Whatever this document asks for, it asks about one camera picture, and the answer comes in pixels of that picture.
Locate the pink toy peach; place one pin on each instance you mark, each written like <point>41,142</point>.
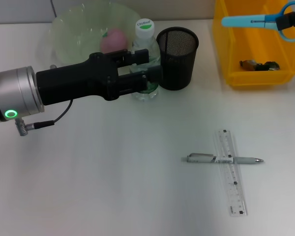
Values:
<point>114,40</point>

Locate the black mesh pen holder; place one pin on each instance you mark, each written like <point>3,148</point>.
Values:
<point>179,66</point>

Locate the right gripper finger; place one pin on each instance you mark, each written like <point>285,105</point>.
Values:
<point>291,19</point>

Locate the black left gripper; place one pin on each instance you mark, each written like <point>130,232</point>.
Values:
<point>76,81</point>

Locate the grey ballpoint pen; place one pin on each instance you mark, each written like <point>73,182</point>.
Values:
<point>201,158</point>

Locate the blue plastic scissors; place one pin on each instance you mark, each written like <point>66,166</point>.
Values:
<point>245,20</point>

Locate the translucent green fruit bowl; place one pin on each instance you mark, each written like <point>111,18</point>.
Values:
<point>73,37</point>

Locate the clear plastic ruler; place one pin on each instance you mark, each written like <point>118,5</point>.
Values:
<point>233,186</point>

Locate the green plastic wrapper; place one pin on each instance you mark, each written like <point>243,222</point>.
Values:
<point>258,66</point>

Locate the clear green-label water bottle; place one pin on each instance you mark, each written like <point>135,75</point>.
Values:
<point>143,34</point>

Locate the yellow plastic bin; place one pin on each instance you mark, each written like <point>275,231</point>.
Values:
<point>260,54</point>

